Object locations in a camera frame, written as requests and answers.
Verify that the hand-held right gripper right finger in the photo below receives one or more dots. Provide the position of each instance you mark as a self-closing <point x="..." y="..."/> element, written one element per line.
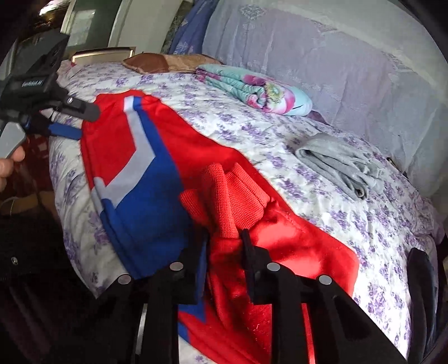
<point x="250" y="260"/>

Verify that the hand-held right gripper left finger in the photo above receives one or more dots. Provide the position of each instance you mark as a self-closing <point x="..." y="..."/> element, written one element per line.
<point x="201" y="260"/>

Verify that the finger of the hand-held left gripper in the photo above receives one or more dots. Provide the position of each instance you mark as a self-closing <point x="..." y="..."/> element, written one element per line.
<point x="64" y="131"/>
<point x="82" y="106"/>

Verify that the red blue white jacket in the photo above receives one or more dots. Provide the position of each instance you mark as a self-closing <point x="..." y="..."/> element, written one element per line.
<point x="157" y="175"/>

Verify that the person's left hand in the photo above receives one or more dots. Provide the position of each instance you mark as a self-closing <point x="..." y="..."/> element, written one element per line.
<point x="8" y="168"/>

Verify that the wooden bed headboard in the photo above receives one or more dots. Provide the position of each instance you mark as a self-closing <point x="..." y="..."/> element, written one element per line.
<point x="101" y="55"/>

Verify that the bed with purple floral sheet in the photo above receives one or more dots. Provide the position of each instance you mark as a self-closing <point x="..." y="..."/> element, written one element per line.
<point x="315" y="217"/>

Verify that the brown pillow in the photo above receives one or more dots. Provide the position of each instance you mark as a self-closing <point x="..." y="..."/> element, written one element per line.
<point x="154" y="63"/>

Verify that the white framed panel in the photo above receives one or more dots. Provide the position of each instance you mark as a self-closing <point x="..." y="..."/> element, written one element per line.
<point x="143" y="24"/>

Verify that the folded grey garment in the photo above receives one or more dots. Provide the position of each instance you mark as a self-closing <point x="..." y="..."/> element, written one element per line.
<point x="336" y="162"/>

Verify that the blue patterned cloth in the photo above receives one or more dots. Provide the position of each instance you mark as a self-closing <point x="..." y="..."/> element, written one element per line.
<point x="190" y="31"/>

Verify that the folded floral quilt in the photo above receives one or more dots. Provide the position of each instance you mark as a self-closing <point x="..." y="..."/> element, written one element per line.
<point x="259" y="91"/>

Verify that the dark navy garment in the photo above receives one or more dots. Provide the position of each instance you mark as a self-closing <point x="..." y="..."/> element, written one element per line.
<point x="421" y="280"/>

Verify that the white lace mosquito net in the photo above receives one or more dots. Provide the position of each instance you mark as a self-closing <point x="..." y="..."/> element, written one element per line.
<point x="343" y="70"/>

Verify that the white window frame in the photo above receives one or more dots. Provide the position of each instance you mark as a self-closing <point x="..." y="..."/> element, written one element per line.
<point x="84" y="24"/>

